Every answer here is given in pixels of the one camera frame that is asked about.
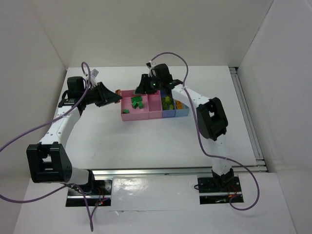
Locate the long green lego brick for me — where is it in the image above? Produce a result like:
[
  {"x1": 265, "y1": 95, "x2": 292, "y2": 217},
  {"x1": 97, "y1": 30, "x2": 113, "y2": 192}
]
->
[{"x1": 131, "y1": 96, "x2": 142, "y2": 102}]

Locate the brown lego plate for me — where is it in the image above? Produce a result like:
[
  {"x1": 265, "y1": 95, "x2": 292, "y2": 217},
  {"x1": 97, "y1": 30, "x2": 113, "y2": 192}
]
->
[{"x1": 115, "y1": 89, "x2": 121, "y2": 96}]

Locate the yellow round printed lego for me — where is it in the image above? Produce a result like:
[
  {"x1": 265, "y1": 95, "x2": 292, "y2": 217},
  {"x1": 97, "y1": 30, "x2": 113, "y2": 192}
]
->
[{"x1": 175, "y1": 100, "x2": 183, "y2": 110}]

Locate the small dark green lego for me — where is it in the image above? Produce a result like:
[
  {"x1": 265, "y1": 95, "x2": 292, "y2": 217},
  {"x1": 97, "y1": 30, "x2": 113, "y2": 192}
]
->
[{"x1": 138, "y1": 102, "x2": 144, "y2": 109}]

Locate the green square lego brick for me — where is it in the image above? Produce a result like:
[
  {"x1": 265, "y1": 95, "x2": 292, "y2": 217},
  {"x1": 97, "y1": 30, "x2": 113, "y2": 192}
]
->
[{"x1": 132, "y1": 102, "x2": 138, "y2": 109}]

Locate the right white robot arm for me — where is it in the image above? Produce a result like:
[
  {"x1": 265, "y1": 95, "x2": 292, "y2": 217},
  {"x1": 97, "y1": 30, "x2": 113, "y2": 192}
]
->
[{"x1": 135, "y1": 61, "x2": 234, "y2": 189}]

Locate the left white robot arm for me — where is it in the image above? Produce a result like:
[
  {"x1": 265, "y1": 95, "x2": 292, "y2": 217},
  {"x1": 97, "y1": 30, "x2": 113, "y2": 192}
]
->
[{"x1": 26, "y1": 77, "x2": 122, "y2": 194}]

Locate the lime lego in blue bin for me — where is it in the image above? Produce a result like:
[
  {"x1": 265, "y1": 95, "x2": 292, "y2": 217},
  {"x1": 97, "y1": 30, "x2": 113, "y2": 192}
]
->
[{"x1": 161, "y1": 96, "x2": 175, "y2": 111}]

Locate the narrow pink bin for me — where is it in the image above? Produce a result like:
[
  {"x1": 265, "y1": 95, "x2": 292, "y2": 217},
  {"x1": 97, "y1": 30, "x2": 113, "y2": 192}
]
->
[{"x1": 148, "y1": 93, "x2": 162, "y2": 119}]

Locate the large pink bin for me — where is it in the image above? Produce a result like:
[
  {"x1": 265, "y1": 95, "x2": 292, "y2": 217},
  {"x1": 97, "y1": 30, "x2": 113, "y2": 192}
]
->
[{"x1": 120, "y1": 90, "x2": 149, "y2": 121}]

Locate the dark blue bin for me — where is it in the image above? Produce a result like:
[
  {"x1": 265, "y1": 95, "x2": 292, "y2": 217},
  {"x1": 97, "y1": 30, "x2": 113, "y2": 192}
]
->
[{"x1": 160, "y1": 91, "x2": 176, "y2": 118}]

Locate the light blue bin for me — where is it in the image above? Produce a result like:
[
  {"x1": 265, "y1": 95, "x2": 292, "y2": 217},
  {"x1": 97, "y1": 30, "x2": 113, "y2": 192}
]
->
[{"x1": 175, "y1": 103, "x2": 189, "y2": 117}]

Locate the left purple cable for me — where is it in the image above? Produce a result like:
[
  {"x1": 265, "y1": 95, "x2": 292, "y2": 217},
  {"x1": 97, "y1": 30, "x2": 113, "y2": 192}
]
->
[{"x1": 0, "y1": 61, "x2": 97, "y2": 232}]

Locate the aluminium side rail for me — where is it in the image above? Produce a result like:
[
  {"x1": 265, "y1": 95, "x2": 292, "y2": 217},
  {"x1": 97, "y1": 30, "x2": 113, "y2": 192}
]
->
[{"x1": 229, "y1": 67, "x2": 268, "y2": 172}]

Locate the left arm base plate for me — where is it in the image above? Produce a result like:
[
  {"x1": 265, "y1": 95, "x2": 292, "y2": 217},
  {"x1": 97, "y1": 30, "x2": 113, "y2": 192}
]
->
[{"x1": 65, "y1": 178, "x2": 113, "y2": 207}]

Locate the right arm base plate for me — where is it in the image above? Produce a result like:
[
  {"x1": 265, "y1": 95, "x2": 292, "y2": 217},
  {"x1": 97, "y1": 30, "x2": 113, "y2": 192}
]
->
[{"x1": 194, "y1": 176, "x2": 244, "y2": 205}]

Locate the aluminium front rail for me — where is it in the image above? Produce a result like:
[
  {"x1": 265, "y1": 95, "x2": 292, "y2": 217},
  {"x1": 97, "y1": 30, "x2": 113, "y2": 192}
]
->
[{"x1": 38, "y1": 166, "x2": 232, "y2": 177}]

